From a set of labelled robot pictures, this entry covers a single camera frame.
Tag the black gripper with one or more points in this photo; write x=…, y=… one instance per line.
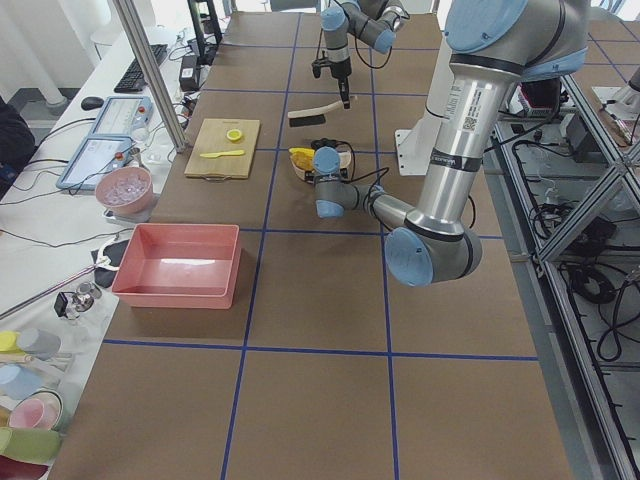
x=341, y=69

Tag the grey digital scale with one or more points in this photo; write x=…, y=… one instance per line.
x=133, y=218

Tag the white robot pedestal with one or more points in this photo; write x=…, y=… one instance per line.
x=414, y=146

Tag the upper blue teach pendant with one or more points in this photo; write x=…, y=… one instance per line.
x=122, y=115

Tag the pink plastic bin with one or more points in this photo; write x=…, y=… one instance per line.
x=186, y=266

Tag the pink bowl with ice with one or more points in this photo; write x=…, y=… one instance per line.
x=126, y=191

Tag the wooden cutting board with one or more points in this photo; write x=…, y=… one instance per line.
x=212, y=138

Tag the yellow toy corn cob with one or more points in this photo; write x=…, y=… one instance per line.
x=302, y=158

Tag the green plastic cup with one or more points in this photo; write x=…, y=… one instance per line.
x=36, y=446

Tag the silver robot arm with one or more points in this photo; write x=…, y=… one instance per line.
x=495, y=44
x=375, y=23

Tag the grey plastic cup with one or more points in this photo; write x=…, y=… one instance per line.
x=39, y=343

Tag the lower blue teach pendant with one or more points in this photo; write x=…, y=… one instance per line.
x=97, y=156

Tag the black keyboard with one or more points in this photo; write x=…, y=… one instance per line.
x=133, y=79

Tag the black computer mouse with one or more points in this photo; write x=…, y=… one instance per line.
x=91, y=103

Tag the beige hand brush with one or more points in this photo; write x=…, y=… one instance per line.
x=317, y=115

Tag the beige plastic dustpan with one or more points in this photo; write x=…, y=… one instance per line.
x=308, y=176

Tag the aluminium frame post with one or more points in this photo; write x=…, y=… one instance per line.
x=140, y=46

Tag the pink plastic cup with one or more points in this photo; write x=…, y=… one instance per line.
x=35, y=412

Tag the yellow toy lemon slice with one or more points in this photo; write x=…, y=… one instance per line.
x=234, y=135

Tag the blue teach pendant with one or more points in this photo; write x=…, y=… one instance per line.
x=97, y=156
x=122, y=115

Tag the yellow toy knife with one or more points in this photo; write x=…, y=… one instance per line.
x=220, y=154

